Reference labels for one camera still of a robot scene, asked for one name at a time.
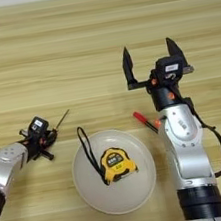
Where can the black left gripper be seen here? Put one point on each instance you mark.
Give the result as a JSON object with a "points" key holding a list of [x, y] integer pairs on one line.
{"points": [[34, 146]]}

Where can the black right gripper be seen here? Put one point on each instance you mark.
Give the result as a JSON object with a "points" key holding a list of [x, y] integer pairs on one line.
{"points": [[164, 97]]}

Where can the yellow tape measure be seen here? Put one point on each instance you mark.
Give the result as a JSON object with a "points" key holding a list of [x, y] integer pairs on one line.
{"points": [[117, 163]]}

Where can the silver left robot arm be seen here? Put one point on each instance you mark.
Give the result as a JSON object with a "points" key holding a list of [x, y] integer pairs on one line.
{"points": [[6, 166]]}

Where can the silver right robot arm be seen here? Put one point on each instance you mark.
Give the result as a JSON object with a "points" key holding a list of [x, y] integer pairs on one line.
{"points": [[187, 157]]}

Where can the left gripper small black box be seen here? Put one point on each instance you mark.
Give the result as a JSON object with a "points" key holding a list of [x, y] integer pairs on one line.
{"points": [[38, 124]]}

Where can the gripper small black box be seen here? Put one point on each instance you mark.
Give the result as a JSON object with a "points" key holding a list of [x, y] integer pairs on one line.
{"points": [[169, 66], [38, 124]]}

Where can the right gripper small black box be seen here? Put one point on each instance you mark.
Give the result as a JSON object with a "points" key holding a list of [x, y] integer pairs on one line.
{"points": [[169, 66]]}

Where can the red and black pen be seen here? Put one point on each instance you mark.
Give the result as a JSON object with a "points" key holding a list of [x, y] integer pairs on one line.
{"points": [[140, 117]]}

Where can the round white plate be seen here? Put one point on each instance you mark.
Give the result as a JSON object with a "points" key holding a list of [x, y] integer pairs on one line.
{"points": [[135, 193]]}

